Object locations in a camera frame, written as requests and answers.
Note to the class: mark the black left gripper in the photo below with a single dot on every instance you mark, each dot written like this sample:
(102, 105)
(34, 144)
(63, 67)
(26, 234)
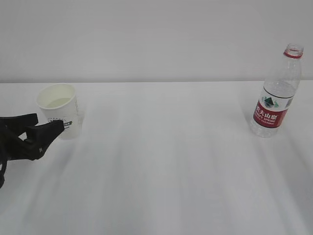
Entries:
(38, 138)

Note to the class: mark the white paper cup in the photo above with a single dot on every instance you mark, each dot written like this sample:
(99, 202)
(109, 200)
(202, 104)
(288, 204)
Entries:
(59, 102)

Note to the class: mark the Nongfu Spring water bottle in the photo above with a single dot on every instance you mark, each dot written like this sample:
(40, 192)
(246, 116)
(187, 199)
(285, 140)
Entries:
(278, 92)

